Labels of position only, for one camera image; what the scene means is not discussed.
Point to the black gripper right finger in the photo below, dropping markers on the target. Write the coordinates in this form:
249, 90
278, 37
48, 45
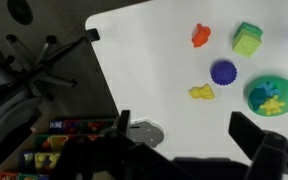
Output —
270, 150

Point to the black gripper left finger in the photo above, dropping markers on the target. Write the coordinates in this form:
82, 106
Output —
117, 146

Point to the lime green block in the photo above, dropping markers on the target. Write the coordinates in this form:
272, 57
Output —
247, 46

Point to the dark green block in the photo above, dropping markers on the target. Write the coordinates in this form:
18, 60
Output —
250, 29

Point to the grey metal plate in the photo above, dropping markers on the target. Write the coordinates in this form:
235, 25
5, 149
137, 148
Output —
145, 132

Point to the yellow spiky toy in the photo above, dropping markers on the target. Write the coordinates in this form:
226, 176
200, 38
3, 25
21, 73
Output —
272, 105

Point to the teal rubber toy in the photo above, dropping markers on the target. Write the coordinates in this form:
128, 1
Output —
256, 97

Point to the light blue rubber toy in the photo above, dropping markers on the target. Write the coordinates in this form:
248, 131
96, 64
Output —
270, 89

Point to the toy shelf with colourful bins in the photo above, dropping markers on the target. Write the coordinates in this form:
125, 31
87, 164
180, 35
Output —
47, 146

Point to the yellow bear toy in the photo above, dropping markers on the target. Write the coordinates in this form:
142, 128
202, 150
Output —
201, 92

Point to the purple bumpy ball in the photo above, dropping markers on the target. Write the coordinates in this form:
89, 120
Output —
223, 72

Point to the black office chair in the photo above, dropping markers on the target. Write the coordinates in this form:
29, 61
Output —
37, 70

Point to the orange animal toy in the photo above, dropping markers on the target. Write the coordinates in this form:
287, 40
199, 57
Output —
200, 35

